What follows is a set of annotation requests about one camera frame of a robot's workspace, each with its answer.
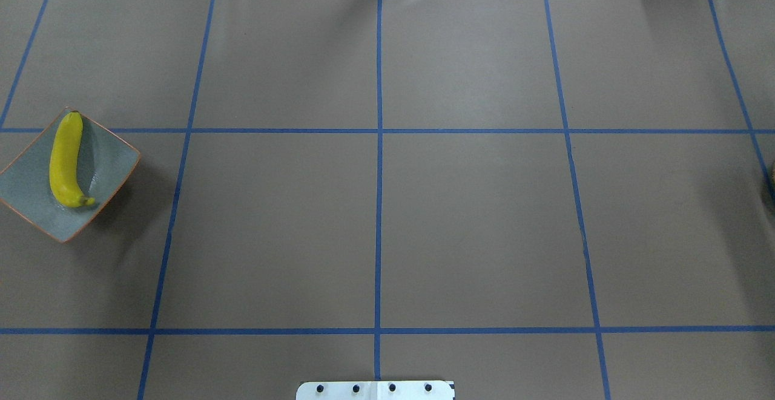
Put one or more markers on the yellow banana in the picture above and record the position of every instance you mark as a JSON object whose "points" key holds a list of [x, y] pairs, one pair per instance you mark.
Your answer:
{"points": [[63, 165]]}

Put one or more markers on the grey square plate orange rim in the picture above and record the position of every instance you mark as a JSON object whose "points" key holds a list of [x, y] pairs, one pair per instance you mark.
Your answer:
{"points": [[104, 165]]}

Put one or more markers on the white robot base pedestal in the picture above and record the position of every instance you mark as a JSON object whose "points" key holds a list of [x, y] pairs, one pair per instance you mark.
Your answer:
{"points": [[407, 389]]}

